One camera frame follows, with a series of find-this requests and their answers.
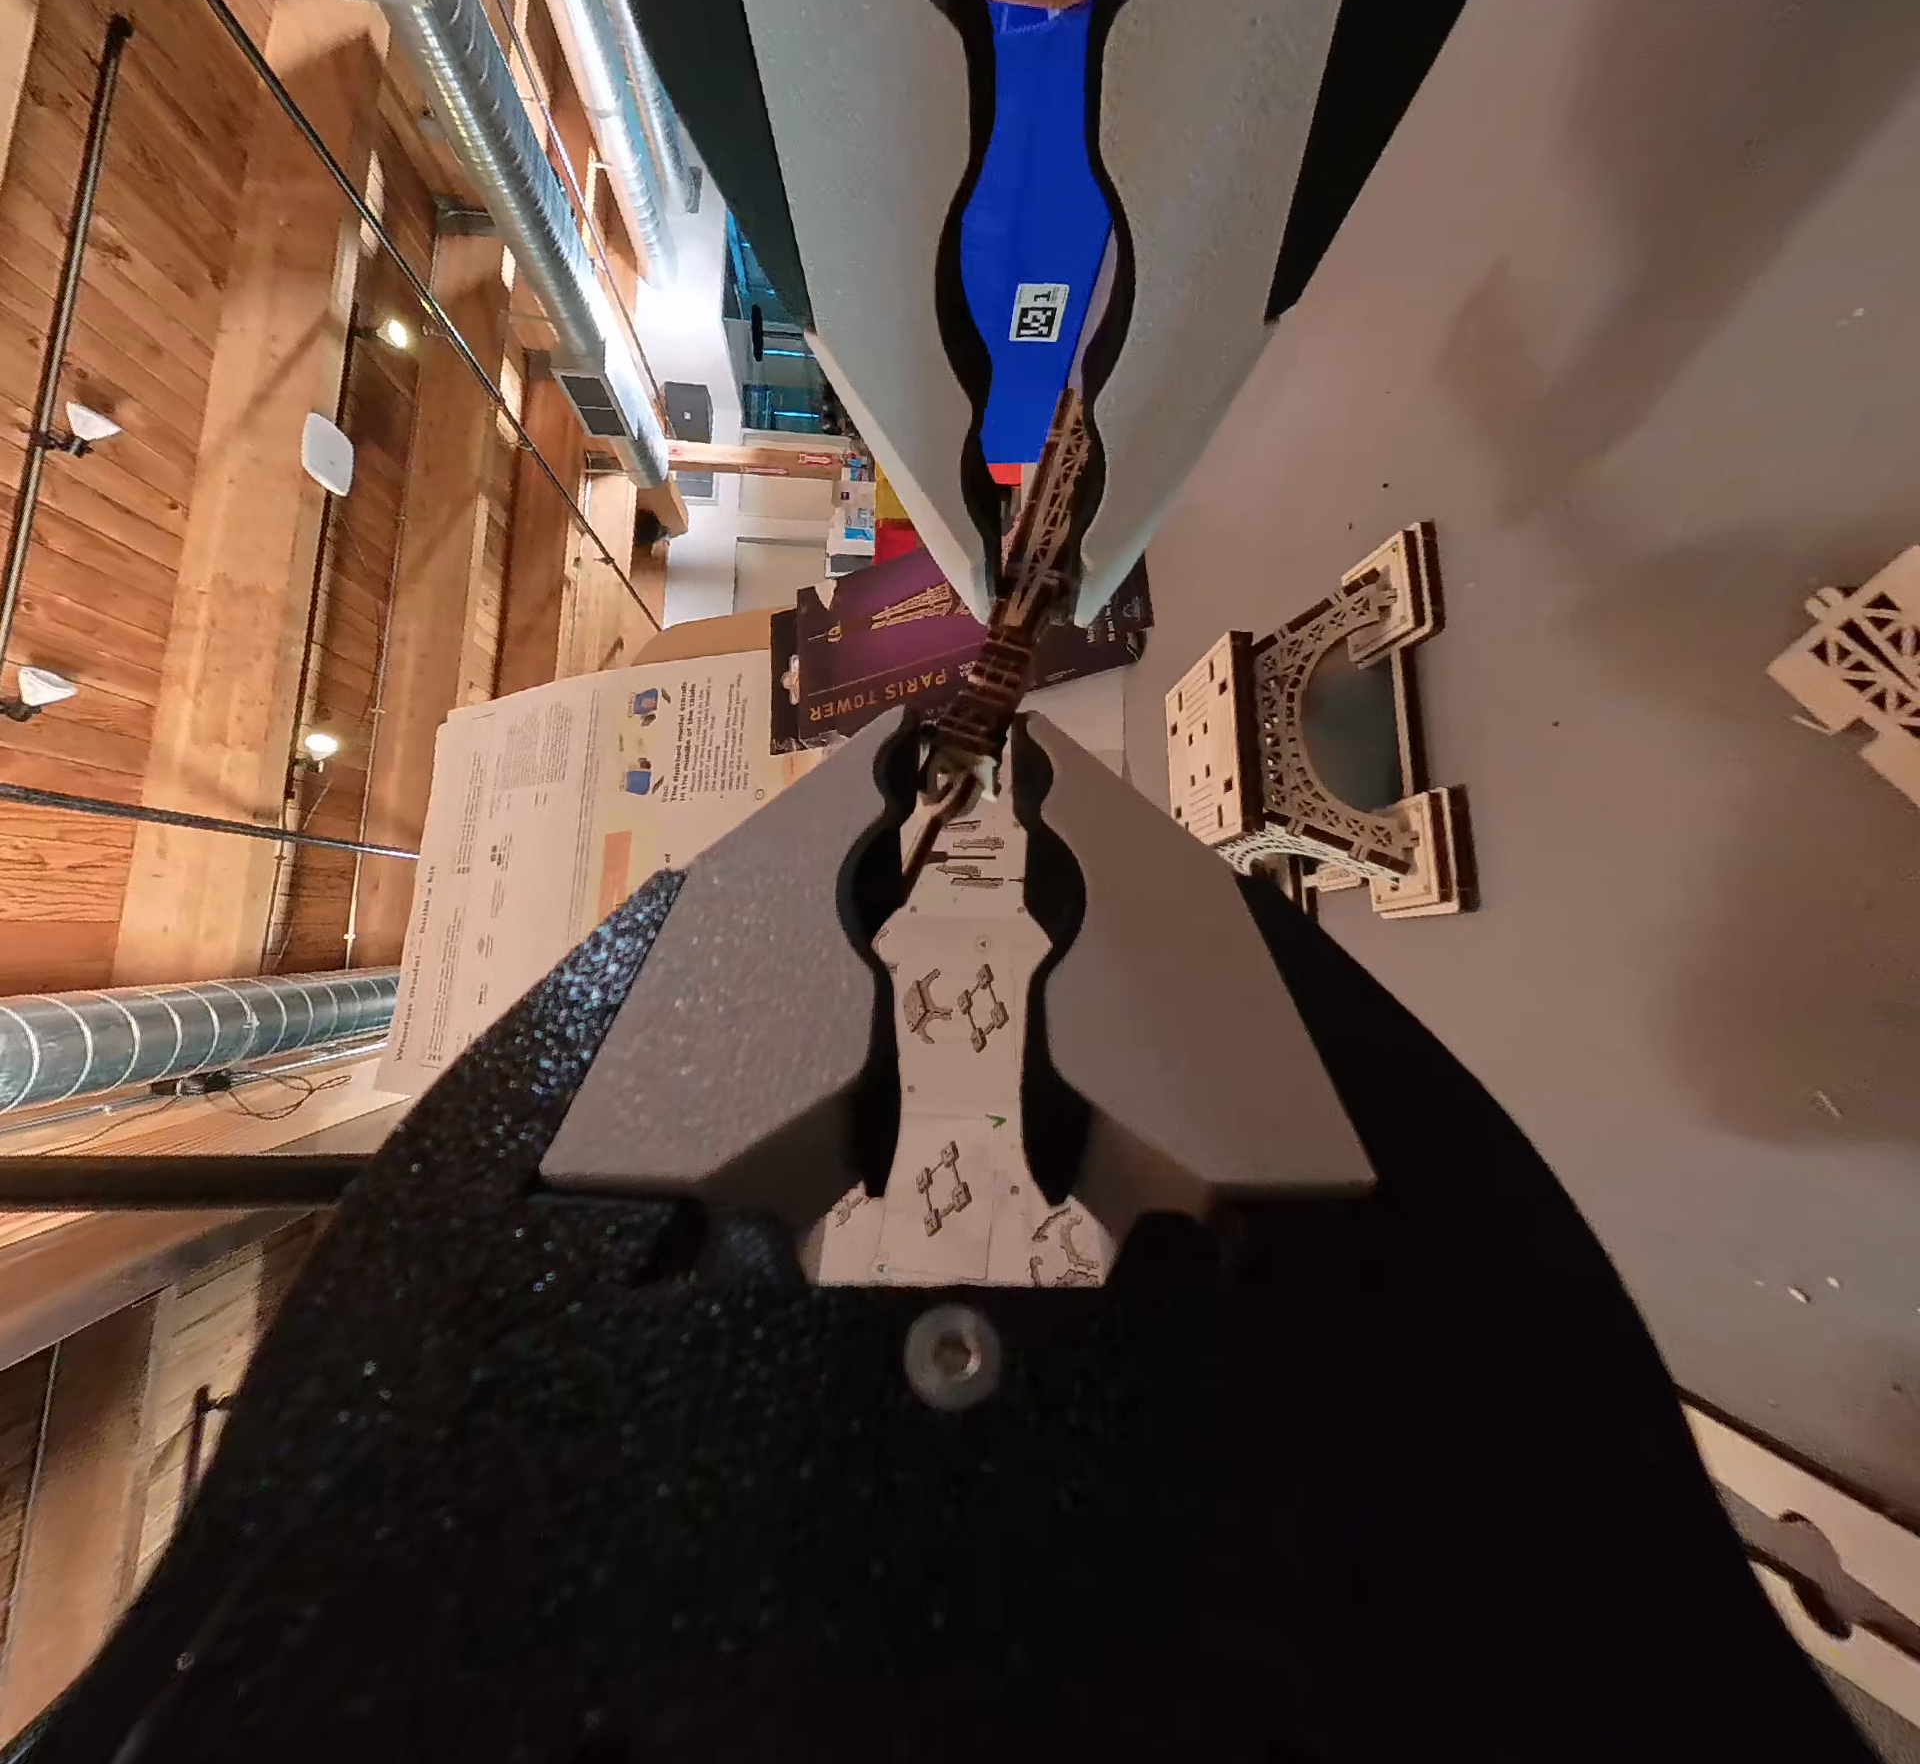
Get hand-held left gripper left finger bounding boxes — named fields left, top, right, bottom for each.
left=536, top=711, right=925, bottom=1200

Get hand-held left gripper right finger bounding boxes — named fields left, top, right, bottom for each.
left=1009, top=711, right=1379, bottom=1245

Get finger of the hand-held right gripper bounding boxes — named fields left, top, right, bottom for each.
left=726, top=0, right=1014, bottom=626
left=1069, top=0, right=1379, bottom=631

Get wooden tower spire assembly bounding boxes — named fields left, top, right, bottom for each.
left=901, top=391, right=1093, bottom=896

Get grey desk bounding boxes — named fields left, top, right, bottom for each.
left=1116, top=0, right=1920, bottom=1764

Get blue bin with tag sticker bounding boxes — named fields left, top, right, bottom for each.
left=961, top=0, right=1122, bottom=487

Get white printed text page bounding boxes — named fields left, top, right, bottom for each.
left=374, top=648, right=823, bottom=1100

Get wooden tower base model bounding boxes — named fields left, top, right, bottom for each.
left=1164, top=522, right=1483, bottom=924

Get brown cardboard sheet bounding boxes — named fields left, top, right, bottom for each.
left=631, top=606, right=806, bottom=670

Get dark purple model kit box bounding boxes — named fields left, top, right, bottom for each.
left=768, top=541, right=1159, bottom=756

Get wooden lattice tower section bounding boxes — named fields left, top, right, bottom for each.
left=1767, top=547, right=1920, bottom=809

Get wooden part sheet long slots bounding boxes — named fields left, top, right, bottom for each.
left=1681, top=1404, right=1920, bottom=1686

